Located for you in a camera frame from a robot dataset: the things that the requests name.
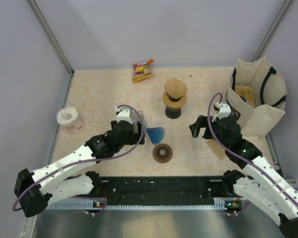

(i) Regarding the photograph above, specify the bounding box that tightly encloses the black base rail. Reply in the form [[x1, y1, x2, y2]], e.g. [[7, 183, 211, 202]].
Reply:
[[72, 175, 241, 206]]

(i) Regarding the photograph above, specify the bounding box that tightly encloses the white toilet paper roll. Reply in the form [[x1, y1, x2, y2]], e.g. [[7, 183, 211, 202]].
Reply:
[[56, 107, 85, 134]]

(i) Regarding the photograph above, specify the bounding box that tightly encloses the blue glass dripper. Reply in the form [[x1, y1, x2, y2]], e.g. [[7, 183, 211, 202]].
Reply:
[[167, 94, 184, 103], [145, 127, 165, 145]]

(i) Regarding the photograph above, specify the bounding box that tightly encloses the grey glass pitcher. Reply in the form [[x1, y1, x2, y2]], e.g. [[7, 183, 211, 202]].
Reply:
[[130, 111, 148, 134]]

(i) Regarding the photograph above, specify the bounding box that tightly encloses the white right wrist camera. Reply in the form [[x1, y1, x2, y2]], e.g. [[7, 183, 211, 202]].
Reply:
[[212, 102, 231, 122]]

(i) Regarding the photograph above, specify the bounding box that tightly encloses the grey slotted cable duct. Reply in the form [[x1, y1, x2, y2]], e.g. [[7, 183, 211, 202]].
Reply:
[[47, 200, 107, 209]]

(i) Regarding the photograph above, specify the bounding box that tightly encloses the black tumbler with red lid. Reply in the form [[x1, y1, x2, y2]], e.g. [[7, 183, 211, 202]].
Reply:
[[165, 107, 182, 119]]

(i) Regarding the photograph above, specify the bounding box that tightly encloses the dark wooden dripper ring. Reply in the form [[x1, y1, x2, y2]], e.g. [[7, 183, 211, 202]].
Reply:
[[152, 143, 174, 164]]

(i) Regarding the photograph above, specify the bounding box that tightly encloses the colourful snack packet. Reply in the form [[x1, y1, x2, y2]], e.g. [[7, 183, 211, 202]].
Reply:
[[132, 59, 153, 83]]

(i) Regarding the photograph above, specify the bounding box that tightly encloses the light wooden dripper ring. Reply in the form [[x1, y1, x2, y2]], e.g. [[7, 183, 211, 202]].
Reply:
[[162, 93, 188, 109]]

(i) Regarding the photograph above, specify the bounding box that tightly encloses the brown paper coffee filter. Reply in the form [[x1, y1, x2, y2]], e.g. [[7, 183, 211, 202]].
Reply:
[[164, 78, 187, 99]]

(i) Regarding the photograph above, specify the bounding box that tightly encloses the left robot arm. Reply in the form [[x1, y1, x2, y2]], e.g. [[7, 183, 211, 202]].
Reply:
[[12, 120, 146, 218]]

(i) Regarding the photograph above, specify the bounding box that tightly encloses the brown box in bag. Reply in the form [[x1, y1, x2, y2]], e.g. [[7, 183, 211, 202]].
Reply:
[[235, 85, 255, 108]]

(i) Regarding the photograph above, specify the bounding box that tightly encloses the cream canvas tote bag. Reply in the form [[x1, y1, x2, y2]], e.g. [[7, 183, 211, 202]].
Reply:
[[225, 57, 287, 138]]

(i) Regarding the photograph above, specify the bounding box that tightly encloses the brown paper filter right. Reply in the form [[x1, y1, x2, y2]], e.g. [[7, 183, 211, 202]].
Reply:
[[206, 139, 226, 160]]

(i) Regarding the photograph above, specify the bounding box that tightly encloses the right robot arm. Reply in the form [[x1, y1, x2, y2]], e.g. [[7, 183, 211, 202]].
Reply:
[[189, 116, 298, 238]]

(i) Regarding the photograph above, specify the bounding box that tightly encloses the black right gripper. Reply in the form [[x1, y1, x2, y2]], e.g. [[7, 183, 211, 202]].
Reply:
[[189, 115, 229, 150]]

